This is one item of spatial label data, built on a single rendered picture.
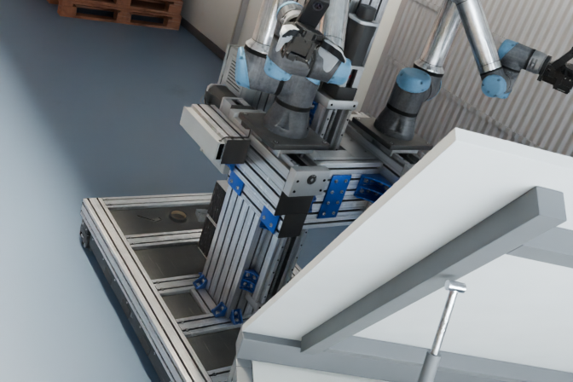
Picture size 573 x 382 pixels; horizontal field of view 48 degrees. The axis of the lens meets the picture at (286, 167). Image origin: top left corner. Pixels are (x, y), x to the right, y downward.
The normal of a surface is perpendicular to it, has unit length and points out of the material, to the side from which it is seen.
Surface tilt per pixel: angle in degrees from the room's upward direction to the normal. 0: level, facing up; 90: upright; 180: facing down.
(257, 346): 90
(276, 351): 90
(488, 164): 126
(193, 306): 0
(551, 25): 90
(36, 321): 0
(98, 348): 0
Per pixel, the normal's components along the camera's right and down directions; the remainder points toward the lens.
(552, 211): 0.30, -0.43
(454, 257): -0.95, -0.22
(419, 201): -0.09, 0.88
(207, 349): 0.29, -0.86
